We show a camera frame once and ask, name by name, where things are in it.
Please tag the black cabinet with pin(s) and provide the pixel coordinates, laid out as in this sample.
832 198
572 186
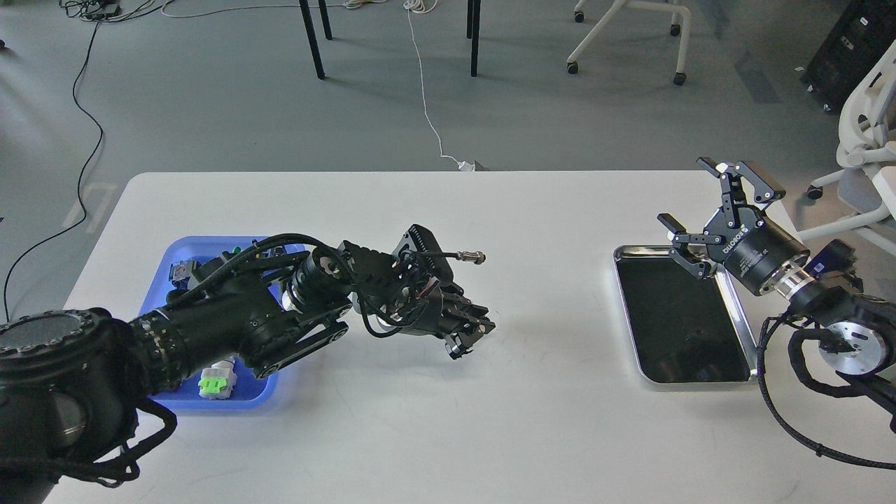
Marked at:
857 41

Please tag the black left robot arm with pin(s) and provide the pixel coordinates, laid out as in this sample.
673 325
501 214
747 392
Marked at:
78 384

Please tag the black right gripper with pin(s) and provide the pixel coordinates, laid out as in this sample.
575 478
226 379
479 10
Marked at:
751 252

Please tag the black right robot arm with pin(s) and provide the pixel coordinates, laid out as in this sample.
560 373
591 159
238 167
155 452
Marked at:
842 339

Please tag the white office chair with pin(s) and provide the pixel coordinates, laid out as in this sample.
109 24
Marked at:
866 145

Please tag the yellow red push button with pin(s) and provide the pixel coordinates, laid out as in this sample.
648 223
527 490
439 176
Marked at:
182 274

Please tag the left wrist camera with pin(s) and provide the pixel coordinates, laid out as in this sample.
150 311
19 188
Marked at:
421 262

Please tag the white chair base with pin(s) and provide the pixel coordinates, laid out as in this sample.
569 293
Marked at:
605 39

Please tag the green white connector part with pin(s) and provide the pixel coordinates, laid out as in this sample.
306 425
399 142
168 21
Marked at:
218 381

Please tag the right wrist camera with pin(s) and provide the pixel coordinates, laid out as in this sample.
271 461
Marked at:
836 259

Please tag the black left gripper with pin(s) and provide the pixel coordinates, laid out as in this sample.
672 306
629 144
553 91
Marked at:
436 309

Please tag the silver metal tray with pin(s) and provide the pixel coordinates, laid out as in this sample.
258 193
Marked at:
686 333

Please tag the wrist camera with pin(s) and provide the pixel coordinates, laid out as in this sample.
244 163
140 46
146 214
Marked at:
836 259
421 262

